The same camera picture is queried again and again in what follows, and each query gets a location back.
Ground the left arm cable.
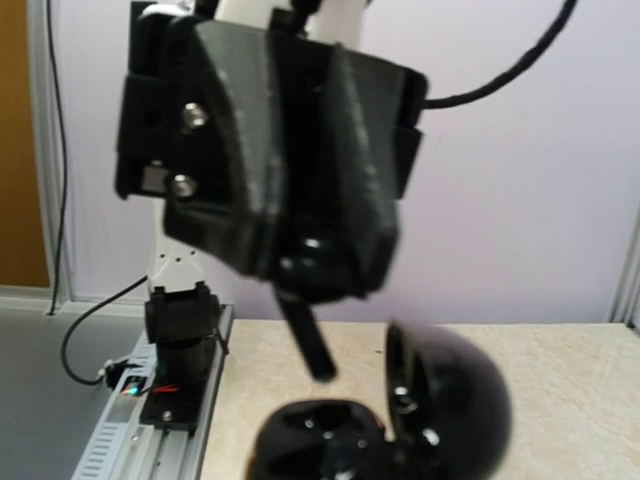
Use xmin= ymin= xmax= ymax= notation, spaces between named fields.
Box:
xmin=422 ymin=0 xmax=581 ymax=109

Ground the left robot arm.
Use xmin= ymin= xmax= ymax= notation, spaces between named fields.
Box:
xmin=115 ymin=1 xmax=429 ymax=381

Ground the black earbud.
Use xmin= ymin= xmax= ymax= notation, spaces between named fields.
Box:
xmin=273 ymin=236 xmax=354 ymax=383

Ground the black earbud charging case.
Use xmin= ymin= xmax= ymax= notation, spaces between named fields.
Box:
xmin=245 ymin=321 xmax=512 ymax=479

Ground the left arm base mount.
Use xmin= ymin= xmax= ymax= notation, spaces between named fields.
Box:
xmin=140 ymin=282 xmax=229 ymax=434

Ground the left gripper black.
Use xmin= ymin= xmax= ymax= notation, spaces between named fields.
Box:
xmin=115 ymin=14 xmax=405 ymax=295

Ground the front aluminium rail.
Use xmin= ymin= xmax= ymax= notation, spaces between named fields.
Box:
xmin=72 ymin=304 xmax=234 ymax=479

